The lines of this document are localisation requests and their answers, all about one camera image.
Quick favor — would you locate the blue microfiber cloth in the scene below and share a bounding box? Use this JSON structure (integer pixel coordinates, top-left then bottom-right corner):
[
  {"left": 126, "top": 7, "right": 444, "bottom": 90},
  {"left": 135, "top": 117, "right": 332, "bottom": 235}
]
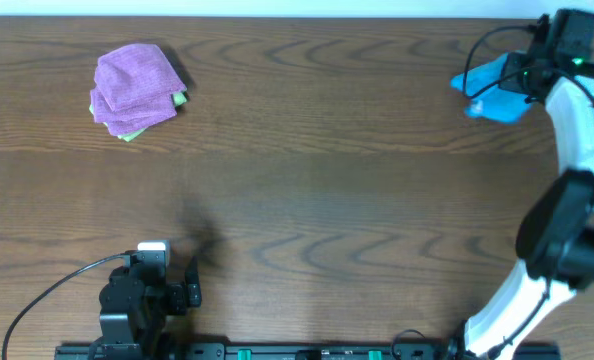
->
[{"left": 464, "top": 54, "right": 531, "bottom": 124}]

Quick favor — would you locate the purple folded cloth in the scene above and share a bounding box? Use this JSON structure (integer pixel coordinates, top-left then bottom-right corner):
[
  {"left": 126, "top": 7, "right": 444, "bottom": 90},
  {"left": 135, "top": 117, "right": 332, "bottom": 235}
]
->
[{"left": 90, "top": 43, "right": 187, "bottom": 111}]

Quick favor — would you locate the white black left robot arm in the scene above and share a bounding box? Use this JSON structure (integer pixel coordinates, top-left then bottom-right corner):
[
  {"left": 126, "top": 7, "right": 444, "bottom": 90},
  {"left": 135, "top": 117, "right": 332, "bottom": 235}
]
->
[{"left": 89, "top": 250, "right": 202, "bottom": 360}]

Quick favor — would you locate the green folded cloth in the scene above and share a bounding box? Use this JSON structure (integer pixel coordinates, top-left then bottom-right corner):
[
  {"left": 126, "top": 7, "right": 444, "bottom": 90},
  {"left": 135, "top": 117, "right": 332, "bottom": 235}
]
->
[{"left": 89, "top": 88, "right": 187, "bottom": 142}]

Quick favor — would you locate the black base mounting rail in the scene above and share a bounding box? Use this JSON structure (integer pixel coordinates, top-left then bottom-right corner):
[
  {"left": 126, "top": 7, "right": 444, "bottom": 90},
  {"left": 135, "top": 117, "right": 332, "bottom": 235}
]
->
[{"left": 54, "top": 342, "right": 562, "bottom": 360}]

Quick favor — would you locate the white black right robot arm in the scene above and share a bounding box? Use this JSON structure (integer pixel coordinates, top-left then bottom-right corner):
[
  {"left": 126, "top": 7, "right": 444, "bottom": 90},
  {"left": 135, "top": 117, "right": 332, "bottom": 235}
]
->
[{"left": 444, "top": 8, "right": 594, "bottom": 359}]

